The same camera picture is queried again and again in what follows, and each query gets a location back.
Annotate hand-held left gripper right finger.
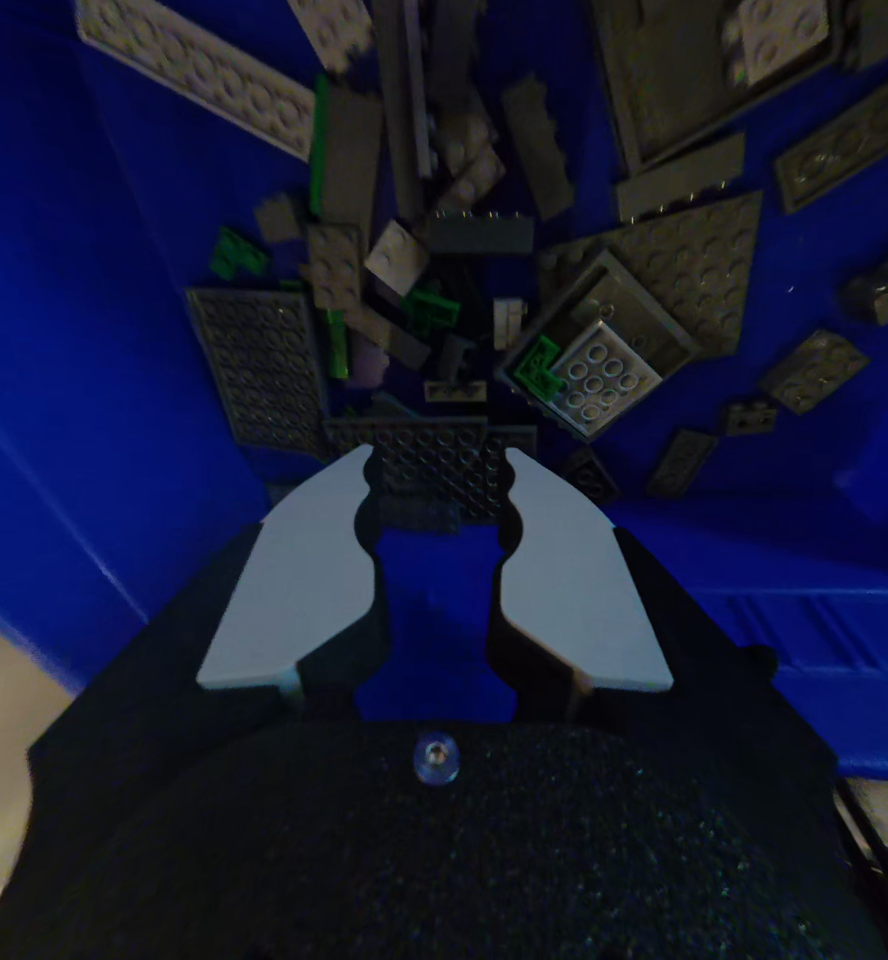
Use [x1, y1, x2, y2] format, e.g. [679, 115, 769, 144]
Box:
[486, 446, 676, 720]

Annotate pile of grey building bricks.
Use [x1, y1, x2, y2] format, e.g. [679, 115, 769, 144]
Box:
[76, 0, 888, 526]

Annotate blue plastic bin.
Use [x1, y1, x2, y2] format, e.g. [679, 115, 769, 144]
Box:
[0, 0, 888, 781]

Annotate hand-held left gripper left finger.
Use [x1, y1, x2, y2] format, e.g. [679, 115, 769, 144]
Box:
[196, 442, 394, 717]

